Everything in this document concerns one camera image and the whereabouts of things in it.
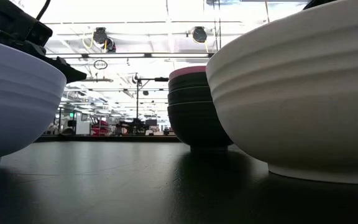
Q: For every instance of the black bowl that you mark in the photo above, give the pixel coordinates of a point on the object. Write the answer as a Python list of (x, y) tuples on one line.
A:
[(194, 127), (185, 81), (186, 96)]

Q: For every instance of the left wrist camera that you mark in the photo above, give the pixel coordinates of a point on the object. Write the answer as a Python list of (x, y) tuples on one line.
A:
[(40, 33)]

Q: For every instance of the ceiling light rail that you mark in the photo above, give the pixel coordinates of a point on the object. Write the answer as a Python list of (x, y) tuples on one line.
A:
[(117, 55)]

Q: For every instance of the black camera stand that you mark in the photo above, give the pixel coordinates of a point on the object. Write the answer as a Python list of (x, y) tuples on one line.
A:
[(137, 99)]

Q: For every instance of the white bowl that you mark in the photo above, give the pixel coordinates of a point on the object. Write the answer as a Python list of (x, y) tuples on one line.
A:
[(291, 102)]

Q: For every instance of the white cabinet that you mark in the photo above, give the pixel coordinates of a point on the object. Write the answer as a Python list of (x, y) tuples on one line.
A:
[(82, 124)]

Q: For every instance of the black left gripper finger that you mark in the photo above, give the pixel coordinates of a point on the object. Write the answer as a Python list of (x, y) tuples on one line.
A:
[(51, 62)]

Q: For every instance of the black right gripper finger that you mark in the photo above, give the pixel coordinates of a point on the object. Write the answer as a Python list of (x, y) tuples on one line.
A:
[(320, 2)]

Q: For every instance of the red cart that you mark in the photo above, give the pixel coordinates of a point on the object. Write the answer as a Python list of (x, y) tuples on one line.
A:
[(99, 128)]

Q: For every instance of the black metal table frame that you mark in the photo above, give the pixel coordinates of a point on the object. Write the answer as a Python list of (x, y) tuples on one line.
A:
[(104, 138)]

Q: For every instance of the pink bowl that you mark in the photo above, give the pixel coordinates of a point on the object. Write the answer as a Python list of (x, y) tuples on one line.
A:
[(185, 71)]

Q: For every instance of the purple bowl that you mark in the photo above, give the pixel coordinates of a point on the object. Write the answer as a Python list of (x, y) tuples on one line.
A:
[(14, 102)]

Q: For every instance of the dark workbench with equipment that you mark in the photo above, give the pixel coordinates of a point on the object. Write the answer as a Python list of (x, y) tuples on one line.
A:
[(135, 127)]

